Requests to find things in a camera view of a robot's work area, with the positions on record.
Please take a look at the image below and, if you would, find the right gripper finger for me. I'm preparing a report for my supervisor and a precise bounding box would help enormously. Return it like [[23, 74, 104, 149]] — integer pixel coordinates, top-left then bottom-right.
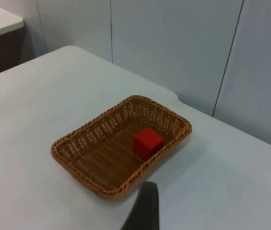
[[120, 181, 160, 230]]

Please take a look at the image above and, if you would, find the brown wicker basket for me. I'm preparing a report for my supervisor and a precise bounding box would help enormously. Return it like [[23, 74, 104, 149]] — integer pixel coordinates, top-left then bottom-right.
[[50, 95, 193, 199]]

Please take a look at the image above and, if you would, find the red cube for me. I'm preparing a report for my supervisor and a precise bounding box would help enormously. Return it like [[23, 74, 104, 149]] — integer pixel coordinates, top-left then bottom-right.
[[133, 127, 164, 161]]

